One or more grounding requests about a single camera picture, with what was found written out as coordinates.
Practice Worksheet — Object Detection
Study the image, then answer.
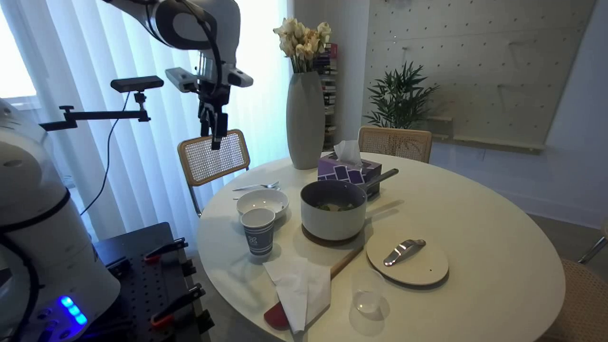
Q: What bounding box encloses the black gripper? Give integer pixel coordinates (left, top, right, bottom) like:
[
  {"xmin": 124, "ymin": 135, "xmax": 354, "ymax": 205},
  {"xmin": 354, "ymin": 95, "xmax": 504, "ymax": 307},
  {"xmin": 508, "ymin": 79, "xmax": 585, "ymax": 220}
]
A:
[{"xmin": 196, "ymin": 78, "xmax": 232, "ymax": 152}]

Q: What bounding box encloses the white bowl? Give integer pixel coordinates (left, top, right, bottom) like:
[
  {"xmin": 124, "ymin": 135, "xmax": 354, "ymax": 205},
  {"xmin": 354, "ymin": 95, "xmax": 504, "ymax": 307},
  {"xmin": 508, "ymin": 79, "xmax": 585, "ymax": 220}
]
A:
[{"xmin": 236, "ymin": 188, "xmax": 291, "ymax": 222}]

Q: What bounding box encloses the dark round pot trivet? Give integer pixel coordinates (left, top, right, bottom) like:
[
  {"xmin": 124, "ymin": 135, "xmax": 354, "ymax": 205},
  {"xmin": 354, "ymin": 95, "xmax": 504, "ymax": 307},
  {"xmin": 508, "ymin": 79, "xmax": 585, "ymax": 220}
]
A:
[{"xmin": 300, "ymin": 226, "xmax": 369, "ymax": 249}]

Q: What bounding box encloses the cane back wooden chair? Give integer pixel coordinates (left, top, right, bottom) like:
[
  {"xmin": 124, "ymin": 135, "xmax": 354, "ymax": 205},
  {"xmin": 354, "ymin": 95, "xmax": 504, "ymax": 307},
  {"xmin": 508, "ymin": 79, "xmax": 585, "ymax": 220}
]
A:
[
  {"xmin": 177, "ymin": 129, "xmax": 253, "ymax": 214},
  {"xmin": 357, "ymin": 123, "xmax": 435, "ymax": 165}
]

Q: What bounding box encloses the white sheer curtain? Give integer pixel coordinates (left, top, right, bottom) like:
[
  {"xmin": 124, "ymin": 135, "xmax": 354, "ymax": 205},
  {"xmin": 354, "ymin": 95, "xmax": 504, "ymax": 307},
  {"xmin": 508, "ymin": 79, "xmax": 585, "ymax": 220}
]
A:
[{"xmin": 0, "ymin": 0, "xmax": 295, "ymax": 245}]

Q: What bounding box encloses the tall ribbed grey vase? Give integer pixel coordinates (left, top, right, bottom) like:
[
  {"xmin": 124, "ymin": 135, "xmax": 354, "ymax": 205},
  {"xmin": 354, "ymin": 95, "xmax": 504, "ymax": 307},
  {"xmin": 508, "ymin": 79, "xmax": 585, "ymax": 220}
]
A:
[{"xmin": 285, "ymin": 68, "xmax": 327, "ymax": 171}]

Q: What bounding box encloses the blue and white paper cup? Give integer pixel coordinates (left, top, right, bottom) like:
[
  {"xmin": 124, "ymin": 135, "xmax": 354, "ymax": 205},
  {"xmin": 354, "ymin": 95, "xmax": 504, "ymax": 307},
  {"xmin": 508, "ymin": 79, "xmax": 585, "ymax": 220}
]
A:
[{"xmin": 240, "ymin": 207, "xmax": 280, "ymax": 258}]

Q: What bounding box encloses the narrow bookshelf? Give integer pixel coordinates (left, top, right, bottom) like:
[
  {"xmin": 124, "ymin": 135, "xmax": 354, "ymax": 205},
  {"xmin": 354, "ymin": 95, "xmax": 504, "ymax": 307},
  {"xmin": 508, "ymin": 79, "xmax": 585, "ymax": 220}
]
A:
[{"xmin": 319, "ymin": 43, "xmax": 340, "ymax": 152}]

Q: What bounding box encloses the cream flower bouquet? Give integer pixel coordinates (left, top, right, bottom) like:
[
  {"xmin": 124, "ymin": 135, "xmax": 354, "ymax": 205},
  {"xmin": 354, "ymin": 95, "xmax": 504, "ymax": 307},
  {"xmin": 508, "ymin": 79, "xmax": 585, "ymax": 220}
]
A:
[{"xmin": 272, "ymin": 17, "xmax": 335, "ymax": 72}]

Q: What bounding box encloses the white tissue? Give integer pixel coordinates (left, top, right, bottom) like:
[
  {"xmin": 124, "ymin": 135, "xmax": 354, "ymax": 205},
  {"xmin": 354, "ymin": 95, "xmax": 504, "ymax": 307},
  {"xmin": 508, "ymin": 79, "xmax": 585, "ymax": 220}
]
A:
[{"xmin": 333, "ymin": 138, "xmax": 365, "ymax": 167}]

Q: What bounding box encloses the purple tissue box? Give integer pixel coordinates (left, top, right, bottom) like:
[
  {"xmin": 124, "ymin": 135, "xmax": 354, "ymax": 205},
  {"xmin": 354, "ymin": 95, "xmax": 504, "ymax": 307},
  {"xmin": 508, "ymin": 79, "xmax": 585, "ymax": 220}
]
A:
[{"xmin": 316, "ymin": 154, "xmax": 384, "ymax": 199}]

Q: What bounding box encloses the pile of rice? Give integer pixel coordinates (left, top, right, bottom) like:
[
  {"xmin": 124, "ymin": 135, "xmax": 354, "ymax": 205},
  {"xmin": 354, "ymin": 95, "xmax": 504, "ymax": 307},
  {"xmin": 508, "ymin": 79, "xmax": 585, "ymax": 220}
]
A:
[{"xmin": 314, "ymin": 199, "xmax": 357, "ymax": 212}]

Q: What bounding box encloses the black perforated work table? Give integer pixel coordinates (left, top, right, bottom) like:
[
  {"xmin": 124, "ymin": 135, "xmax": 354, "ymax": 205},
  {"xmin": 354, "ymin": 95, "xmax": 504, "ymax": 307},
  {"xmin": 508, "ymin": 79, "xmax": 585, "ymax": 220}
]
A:
[{"xmin": 82, "ymin": 220, "xmax": 217, "ymax": 342}]

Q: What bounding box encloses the white paper napkin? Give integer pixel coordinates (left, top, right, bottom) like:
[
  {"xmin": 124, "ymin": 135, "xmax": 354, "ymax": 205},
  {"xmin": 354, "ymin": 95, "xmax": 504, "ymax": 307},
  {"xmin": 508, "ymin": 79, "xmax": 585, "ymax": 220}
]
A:
[{"xmin": 262, "ymin": 252, "xmax": 335, "ymax": 334}]

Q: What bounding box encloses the green potted plant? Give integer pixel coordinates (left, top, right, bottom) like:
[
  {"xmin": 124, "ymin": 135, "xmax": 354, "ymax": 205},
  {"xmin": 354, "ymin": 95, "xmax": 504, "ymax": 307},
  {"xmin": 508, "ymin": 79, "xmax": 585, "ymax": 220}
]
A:
[{"xmin": 365, "ymin": 60, "xmax": 439, "ymax": 131}]

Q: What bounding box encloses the silver knife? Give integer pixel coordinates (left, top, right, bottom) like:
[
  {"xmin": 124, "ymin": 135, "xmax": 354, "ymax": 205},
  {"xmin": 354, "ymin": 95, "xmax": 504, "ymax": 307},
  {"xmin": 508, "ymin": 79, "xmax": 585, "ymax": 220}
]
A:
[{"xmin": 382, "ymin": 237, "xmax": 428, "ymax": 268}]

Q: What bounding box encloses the clear drinking glass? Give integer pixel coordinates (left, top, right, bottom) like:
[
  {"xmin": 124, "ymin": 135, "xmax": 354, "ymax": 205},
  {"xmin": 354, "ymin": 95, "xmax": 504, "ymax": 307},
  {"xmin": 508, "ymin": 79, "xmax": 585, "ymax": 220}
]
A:
[{"xmin": 348, "ymin": 287, "xmax": 392, "ymax": 338}]

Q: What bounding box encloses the white plate with utensil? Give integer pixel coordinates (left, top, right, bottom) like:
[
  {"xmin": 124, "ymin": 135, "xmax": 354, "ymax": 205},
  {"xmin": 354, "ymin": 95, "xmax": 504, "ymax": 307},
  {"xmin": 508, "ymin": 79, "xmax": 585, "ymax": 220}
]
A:
[{"xmin": 365, "ymin": 230, "xmax": 452, "ymax": 288}]

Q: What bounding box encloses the beige pegboard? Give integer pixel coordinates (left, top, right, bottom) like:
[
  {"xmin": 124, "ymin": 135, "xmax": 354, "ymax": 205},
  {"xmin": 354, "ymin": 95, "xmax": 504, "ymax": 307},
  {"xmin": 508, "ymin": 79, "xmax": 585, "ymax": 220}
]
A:
[{"xmin": 361, "ymin": 0, "xmax": 597, "ymax": 150}]

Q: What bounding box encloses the wooden pegboard shelf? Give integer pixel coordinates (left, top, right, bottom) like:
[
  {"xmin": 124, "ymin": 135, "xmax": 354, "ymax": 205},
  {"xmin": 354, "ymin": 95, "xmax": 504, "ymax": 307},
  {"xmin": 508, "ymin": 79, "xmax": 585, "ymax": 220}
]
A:
[{"xmin": 428, "ymin": 114, "xmax": 547, "ymax": 154}]

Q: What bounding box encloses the tan upholstered chair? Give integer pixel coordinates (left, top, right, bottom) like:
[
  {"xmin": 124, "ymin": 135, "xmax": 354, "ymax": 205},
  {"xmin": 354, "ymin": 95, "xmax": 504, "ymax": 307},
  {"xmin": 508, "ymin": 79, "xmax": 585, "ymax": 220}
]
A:
[{"xmin": 538, "ymin": 233, "xmax": 608, "ymax": 342}]

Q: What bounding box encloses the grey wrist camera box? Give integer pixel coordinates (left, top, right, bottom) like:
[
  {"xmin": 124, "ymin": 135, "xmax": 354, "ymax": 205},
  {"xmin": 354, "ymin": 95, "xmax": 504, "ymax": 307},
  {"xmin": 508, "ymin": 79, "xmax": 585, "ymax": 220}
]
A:
[{"xmin": 166, "ymin": 64, "xmax": 255, "ymax": 95}]

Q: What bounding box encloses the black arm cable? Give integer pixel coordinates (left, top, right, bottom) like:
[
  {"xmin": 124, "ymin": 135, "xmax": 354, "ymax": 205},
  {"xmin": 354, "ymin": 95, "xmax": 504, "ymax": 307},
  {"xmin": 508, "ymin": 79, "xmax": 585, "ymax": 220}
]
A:
[{"xmin": 186, "ymin": 3, "xmax": 228, "ymax": 85}]

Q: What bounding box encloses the black external camera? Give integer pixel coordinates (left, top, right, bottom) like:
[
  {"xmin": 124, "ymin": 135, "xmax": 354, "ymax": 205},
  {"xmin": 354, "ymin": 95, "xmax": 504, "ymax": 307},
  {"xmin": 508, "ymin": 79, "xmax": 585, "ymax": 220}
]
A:
[{"xmin": 110, "ymin": 74, "xmax": 166, "ymax": 95}]

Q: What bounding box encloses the thin black camera cable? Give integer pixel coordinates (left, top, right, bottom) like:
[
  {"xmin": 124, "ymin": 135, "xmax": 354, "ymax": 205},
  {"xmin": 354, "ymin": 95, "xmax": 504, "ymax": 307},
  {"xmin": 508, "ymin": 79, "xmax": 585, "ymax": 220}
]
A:
[{"xmin": 78, "ymin": 93, "xmax": 131, "ymax": 216}]

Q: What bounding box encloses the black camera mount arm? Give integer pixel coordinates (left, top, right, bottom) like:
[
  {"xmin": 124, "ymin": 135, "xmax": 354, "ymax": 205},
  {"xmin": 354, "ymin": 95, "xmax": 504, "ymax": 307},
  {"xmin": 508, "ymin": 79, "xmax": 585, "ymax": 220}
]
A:
[{"xmin": 38, "ymin": 91, "xmax": 152, "ymax": 133}]

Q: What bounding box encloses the black clamp red handle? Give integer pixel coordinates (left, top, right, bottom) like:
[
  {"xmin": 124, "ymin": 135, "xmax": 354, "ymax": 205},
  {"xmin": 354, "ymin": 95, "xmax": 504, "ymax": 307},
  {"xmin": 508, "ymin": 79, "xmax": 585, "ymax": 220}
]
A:
[
  {"xmin": 143, "ymin": 235, "xmax": 190, "ymax": 264},
  {"xmin": 150, "ymin": 281, "xmax": 207, "ymax": 330}
]

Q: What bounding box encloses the white pot with dark handle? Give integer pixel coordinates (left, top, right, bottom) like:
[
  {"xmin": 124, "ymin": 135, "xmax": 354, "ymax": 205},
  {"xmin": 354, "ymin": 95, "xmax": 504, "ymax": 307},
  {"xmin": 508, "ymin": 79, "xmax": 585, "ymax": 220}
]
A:
[{"xmin": 299, "ymin": 167, "xmax": 401, "ymax": 243}]

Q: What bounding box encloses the wooden cutting board red handle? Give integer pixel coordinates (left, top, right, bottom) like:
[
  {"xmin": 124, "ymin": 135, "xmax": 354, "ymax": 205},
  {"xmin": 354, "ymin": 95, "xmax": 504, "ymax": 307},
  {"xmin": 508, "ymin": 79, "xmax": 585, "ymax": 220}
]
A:
[{"xmin": 262, "ymin": 197, "xmax": 407, "ymax": 332}]

